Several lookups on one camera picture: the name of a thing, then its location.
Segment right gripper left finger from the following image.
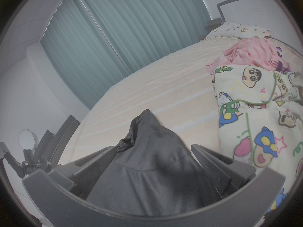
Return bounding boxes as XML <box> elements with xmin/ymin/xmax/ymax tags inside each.
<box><xmin>48</xmin><ymin>146</ymin><xmax>117</xmax><ymax>200</ymax></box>

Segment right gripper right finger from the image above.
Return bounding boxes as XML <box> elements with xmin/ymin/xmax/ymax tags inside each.
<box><xmin>190</xmin><ymin>144</ymin><xmax>257</xmax><ymax>198</ymax></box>

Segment black T-shirt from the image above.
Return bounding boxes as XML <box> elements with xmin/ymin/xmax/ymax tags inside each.
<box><xmin>86</xmin><ymin>109</ymin><xmax>223</xmax><ymax>216</ymax></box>

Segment bed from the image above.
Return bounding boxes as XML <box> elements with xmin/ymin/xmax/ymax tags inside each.
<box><xmin>58</xmin><ymin>0</ymin><xmax>303</xmax><ymax>193</ymax></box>

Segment pile of clothes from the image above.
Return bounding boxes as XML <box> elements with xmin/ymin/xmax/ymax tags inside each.
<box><xmin>205</xmin><ymin>37</ymin><xmax>291</xmax><ymax>75</ymax></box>

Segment white printed pyjama top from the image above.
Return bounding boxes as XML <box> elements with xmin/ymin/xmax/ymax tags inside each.
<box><xmin>213</xmin><ymin>65</ymin><xmax>303</xmax><ymax>213</ymax></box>

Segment white printed pillow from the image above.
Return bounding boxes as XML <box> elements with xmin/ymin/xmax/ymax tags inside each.
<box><xmin>204</xmin><ymin>22</ymin><xmax>271</xmax><ymax>40</ymax></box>

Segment grey bedside table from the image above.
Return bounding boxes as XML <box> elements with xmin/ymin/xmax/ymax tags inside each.
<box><xmin>199</xmin><ymin>18</ymin><xmax>223</xmax><ymax>41</ymax></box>

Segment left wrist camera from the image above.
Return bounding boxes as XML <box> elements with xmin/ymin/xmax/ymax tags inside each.
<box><xmin>22</xmin><ymin>149</ymin><xmax>33</xmax><ymax>163</ymax></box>

